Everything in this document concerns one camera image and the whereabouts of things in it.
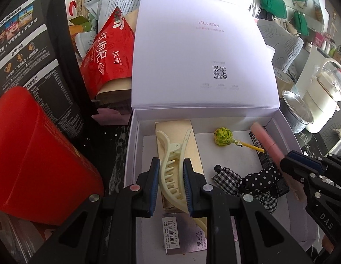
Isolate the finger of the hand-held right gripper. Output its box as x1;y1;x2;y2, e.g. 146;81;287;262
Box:
280;156;311;183
287;150;325;171

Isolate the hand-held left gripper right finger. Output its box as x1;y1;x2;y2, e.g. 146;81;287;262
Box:
183;158;315;264

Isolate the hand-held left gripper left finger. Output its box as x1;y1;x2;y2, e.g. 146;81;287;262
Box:
29;157;160;264

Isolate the cream claw hair clip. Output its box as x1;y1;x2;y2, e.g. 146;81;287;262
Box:
155;129;208;238

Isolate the black slim box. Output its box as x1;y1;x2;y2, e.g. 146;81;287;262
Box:
249;126;290;197

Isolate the polka dot scrunchie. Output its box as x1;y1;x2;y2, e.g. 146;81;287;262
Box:
240;166;282;196

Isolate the gold cardboard box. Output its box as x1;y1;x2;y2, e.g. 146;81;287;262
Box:
155;119;208;215

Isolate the pink cosmetic tube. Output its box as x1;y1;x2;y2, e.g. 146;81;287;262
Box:
250;123;307;202

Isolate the black white checkered hair clip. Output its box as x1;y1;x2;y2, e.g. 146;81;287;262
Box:
213;165;279;214

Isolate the lavender box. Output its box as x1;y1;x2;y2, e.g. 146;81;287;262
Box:
162;212;238;256

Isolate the yellow lollipop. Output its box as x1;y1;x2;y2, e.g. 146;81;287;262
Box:
213;126;266;154

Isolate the white gift box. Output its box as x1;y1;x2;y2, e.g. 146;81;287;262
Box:
124;0;311;249

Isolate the person's right hand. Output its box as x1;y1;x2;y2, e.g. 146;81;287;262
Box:
321;235;336;253

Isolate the floral cushion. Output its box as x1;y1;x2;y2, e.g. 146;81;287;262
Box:
331;128;341;149

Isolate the white water bottle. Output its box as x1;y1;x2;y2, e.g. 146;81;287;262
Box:
301;58;341;134

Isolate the small pink block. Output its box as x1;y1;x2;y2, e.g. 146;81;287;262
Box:
92;107;132;125

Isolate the red canister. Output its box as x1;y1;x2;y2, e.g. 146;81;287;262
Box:
0;86;105;224

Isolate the row of small bottles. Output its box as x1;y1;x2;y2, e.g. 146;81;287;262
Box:
305;37;341;64

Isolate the grey leaf-pattern chair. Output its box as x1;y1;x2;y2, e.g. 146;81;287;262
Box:
257;19;304;73

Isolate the red snack pouch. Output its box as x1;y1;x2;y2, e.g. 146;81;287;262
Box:
80;5;136;99

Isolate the black stand-up pouch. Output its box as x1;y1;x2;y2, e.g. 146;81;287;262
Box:
0;0;87;139

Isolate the small green box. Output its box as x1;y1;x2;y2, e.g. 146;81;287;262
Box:
69;15;98;33

